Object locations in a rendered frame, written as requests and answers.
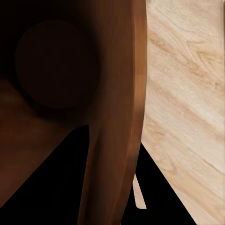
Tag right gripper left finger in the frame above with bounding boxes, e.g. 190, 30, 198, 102
0, 125, 90, 225

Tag trash can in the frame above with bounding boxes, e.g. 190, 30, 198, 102
0, 0, 148, 225

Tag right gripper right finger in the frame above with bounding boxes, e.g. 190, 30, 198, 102
120, 143, 196, 225

